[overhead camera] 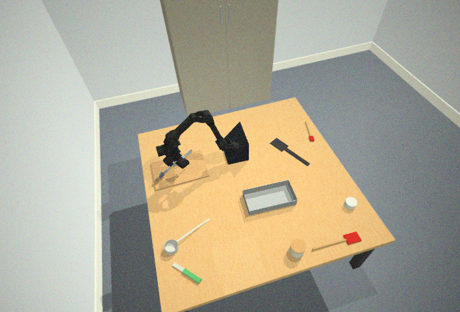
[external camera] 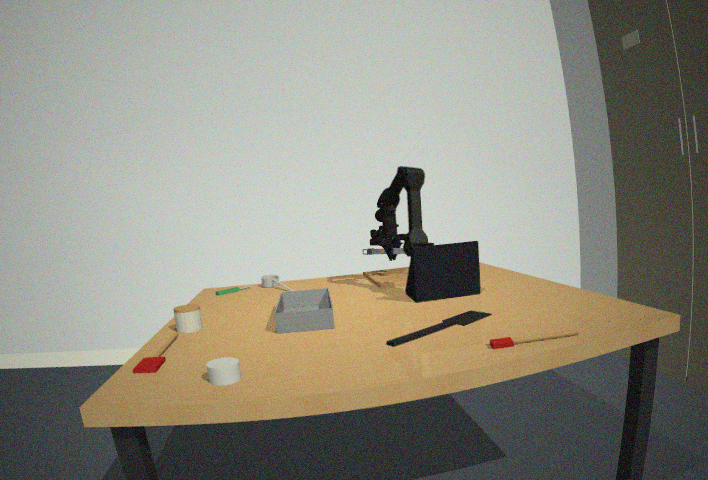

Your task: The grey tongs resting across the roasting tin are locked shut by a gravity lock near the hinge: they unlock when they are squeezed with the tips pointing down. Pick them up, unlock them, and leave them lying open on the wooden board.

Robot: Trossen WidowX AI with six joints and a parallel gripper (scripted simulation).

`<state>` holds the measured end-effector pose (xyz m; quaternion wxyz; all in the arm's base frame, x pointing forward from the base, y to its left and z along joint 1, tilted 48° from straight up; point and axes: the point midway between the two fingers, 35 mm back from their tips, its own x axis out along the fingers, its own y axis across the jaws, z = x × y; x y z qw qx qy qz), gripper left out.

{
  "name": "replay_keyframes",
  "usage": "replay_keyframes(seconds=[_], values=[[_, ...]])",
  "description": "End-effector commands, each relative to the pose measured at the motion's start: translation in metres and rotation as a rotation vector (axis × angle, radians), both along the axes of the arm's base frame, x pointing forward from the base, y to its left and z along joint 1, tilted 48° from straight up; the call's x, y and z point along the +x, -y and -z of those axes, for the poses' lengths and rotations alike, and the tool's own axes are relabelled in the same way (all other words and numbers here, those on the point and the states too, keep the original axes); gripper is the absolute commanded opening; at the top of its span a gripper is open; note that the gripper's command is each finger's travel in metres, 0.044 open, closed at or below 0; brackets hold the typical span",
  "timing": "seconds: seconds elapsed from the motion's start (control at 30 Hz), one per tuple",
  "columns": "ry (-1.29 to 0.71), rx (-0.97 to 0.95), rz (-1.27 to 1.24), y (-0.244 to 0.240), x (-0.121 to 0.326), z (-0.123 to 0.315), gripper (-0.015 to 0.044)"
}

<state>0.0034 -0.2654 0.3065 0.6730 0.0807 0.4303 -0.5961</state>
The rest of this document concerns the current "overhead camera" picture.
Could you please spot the white cylindrical jar with wooden lid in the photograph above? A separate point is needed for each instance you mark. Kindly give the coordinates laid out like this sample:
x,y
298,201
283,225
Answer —
x,y
297,248

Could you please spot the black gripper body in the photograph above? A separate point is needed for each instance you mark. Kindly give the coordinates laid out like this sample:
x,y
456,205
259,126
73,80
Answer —
x,y
181,161

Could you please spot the grey roasting tin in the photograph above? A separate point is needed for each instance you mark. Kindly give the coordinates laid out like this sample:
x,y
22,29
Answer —
x,y
269,197

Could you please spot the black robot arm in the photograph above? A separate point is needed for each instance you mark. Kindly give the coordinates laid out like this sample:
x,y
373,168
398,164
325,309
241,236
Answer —
x,y
172,142

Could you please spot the grey short cylinder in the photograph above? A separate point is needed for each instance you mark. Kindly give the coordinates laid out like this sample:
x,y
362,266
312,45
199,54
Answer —
x,y
350,203

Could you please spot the light wooden board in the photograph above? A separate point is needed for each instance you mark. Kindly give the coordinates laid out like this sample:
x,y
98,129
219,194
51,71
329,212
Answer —
x,y
176,176

